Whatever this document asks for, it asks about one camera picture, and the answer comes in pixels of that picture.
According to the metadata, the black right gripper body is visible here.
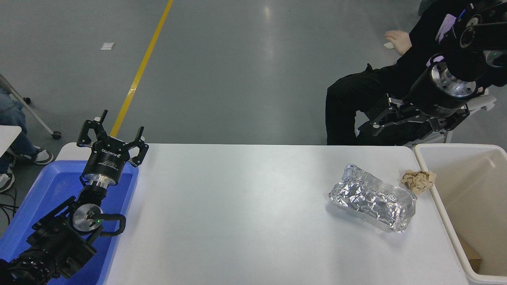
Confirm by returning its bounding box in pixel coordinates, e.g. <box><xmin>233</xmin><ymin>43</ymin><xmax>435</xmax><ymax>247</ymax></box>
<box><xmin>408</xmin><ymin>66</ymin><xmax>477</xmax><ymax>119</ymax></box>

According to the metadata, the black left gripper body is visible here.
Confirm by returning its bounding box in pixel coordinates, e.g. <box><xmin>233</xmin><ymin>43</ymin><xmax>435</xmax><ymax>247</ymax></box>
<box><xmin>82</xmin><ymin>142</ymin><xmax>133</xmax><ymax>186</ymax></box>

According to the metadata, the silver foil tray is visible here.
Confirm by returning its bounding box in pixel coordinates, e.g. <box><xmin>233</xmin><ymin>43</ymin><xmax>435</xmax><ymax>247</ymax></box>
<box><xmin>328</xmin><ymin>163</ymin><xmax>417</xmax><ymax>233</ymax></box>

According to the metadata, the person's hand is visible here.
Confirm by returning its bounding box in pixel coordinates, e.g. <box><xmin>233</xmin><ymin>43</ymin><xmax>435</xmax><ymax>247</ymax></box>
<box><xmin>385</xmin><ymin>30</ymin><xmax>413</xmax><ymax>56</ymax></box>

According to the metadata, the white chair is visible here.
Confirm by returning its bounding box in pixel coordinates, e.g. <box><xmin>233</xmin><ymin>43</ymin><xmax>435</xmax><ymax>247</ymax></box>
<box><xmin>356</xmin><ymin>42</ymin><xmax>497</xmax><ymax>148</ymax></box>

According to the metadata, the person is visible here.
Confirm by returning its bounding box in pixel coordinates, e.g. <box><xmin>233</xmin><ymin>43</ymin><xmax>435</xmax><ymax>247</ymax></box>
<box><xmin>326</xmin><ymin>0</ymin><xmax>507</xmax><ymax>146</ymax></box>
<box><xmin>0</xmin><ymin>87</ymin><xmax>54</xmax><ymax>193</ymax></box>

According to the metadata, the grey metal stand with casters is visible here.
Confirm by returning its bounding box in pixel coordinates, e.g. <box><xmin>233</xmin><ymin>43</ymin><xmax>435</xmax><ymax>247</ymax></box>
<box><xmin>0</xmin><ymin>73</ymin><xmax>62</xmax><ymax>140</ymax></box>

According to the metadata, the blue plastic tray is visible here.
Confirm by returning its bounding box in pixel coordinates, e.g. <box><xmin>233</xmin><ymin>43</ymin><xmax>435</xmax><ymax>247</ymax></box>
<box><xmin>0</xmin><ymin>160</ymin><xmax>139</xmax><ymax>285</ymax></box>

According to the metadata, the crumpled tan paper ball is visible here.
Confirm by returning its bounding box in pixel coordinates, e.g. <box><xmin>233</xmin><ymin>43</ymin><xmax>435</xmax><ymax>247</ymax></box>
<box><xmin>400</xmin><ymin>169</ymin><xmax>437</xmax><ymax>194</ymax></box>

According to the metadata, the large pale plastic bin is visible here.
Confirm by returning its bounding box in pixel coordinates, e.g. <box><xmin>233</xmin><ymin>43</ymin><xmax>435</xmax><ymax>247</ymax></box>
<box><xmin>413</xmin><ymin>143</ymin><xmax>507</xmax><ymax>285</ymax></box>

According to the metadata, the small white table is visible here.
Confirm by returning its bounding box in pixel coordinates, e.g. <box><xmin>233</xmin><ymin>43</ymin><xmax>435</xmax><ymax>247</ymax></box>
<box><xmin>0</xmin><ymin>125</ymin><xmax>22</xmax><ymax>158</ymax></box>

